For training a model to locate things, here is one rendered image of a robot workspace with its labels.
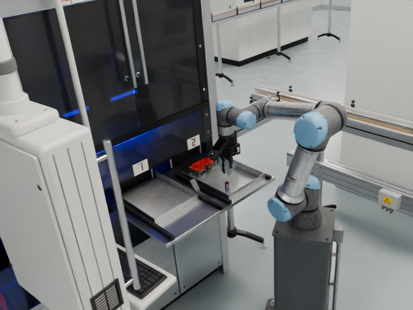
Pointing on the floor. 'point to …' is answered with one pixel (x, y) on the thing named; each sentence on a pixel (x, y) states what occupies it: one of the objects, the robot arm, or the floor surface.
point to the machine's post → (213, 114)
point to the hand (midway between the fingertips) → (225, 173)
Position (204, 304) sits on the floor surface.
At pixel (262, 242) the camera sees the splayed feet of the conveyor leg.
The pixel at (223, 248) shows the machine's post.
